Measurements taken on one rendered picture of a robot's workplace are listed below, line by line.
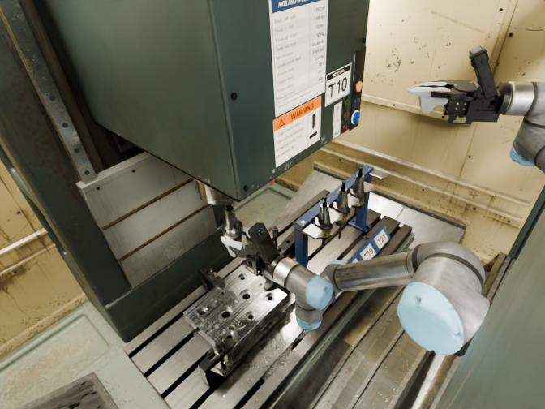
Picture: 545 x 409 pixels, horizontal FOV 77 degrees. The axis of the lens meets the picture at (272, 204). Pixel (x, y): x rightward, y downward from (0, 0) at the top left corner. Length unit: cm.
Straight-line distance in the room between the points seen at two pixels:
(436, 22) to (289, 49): 97
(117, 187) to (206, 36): 81
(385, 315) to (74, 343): 140
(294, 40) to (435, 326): 56
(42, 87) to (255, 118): 66
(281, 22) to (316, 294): 60
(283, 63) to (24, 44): 68
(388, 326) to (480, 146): 82
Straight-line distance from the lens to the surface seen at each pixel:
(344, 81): 86
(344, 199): 122
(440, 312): 66
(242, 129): 63
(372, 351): 144
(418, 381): 155
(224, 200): 88
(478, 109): 96
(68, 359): 189
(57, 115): 115
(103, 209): 129
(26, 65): 112
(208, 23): 56
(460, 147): 168
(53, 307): 196
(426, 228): 186
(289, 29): 67
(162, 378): 129
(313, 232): 116
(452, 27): 156
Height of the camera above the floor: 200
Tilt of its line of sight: 38 degrees down
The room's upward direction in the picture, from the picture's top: 4 degrees counter-clockwise
